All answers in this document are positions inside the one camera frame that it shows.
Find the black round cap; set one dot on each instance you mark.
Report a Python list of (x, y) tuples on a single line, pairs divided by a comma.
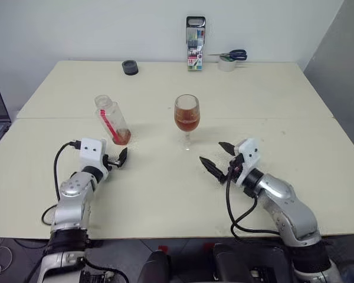
[(129, 67)]

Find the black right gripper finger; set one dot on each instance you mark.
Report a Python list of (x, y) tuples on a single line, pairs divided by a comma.
[(227, 148), (212, 168)]

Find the marker pen pack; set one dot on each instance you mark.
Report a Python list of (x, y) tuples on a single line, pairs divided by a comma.
[(195, 44)]

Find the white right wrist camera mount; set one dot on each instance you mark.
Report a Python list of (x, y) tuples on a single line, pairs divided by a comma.
[(249, 156)]

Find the clear plastic bottle red label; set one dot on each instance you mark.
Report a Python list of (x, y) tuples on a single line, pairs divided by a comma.
[(113, 123)]

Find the white tape roll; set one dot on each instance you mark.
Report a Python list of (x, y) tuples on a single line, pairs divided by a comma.
[(226, 65)]

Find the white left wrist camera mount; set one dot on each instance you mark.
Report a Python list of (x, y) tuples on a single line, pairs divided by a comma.
[(90, 153)]

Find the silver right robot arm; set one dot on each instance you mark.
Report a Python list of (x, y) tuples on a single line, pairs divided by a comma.
[(286, 203)]

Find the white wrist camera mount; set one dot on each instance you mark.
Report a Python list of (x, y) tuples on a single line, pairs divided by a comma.
[(90, 153), (249, 156)]

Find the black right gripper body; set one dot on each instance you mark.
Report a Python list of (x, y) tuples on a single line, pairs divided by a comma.
[(237, 165)]

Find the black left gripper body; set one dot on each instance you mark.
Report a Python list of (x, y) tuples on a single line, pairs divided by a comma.
[(106, 162)]

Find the clear wine glass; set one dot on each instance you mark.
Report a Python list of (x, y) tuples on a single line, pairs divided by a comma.
[(187, 118)]

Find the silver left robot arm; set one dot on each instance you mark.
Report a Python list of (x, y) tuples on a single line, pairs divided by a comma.
[(73, 194)]

